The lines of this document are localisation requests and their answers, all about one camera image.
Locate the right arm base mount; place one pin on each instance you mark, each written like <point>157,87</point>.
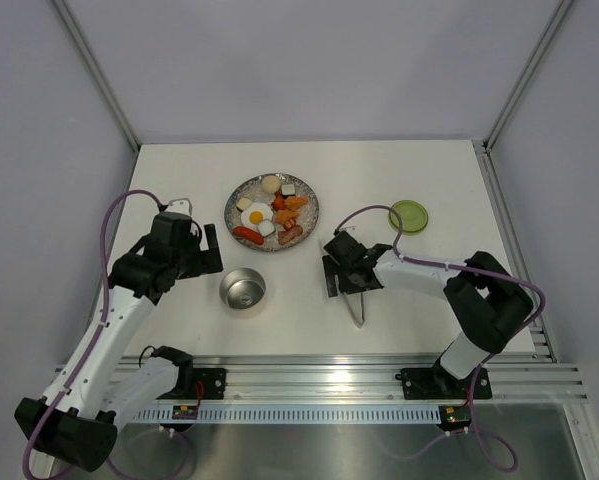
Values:
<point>432,383</point>

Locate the left aluminium frame post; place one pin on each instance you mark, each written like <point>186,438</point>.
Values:
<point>85,52</point>

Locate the white slotted cable duct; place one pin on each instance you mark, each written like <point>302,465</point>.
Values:
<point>290,414</point>

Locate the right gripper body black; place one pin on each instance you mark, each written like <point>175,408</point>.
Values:
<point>347,282</point>

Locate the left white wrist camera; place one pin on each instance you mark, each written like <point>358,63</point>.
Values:
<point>181,206</point>

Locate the stainless steel bowl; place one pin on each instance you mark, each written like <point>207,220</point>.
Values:
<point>243,289</point>

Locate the silver patterned plate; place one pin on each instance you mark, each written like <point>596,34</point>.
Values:
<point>251,189</point>

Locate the orange fried nugget toy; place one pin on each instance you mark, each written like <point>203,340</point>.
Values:
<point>294,203</point>

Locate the green round lid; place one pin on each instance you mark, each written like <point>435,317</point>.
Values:
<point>410,215</point>

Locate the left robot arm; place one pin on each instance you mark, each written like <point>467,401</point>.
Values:
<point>77,419</point>

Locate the aluminium frame post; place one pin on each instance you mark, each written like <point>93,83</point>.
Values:
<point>85,52</point>
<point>531,67</point>

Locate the aluminium front rail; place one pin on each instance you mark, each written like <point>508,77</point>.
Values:
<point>372,379</point>

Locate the white rice cube toy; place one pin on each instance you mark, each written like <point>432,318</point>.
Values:
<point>266,228</point>

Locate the stainless steel tongs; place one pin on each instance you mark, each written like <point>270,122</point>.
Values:
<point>355,304</point>

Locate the orange fried shrimp toy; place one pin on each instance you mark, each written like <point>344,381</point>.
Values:
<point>283,216</point>

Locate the bacon slice toy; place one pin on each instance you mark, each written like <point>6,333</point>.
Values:
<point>287,236</point>

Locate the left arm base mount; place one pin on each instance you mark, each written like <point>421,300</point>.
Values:
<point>201,384</point>

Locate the sushi roll toy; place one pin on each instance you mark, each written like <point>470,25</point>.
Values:
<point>288,190</point>

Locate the right aluminium frame post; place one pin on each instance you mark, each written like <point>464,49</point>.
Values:
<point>531,67</point>

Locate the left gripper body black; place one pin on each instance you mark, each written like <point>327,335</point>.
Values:
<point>194,262</point>

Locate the fried egg toy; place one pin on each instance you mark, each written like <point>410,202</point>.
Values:
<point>256,213</point>

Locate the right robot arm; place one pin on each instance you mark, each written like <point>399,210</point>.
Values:
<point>489,305</point>

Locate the beige round bun toy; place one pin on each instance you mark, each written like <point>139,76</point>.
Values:
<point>270,184</point>

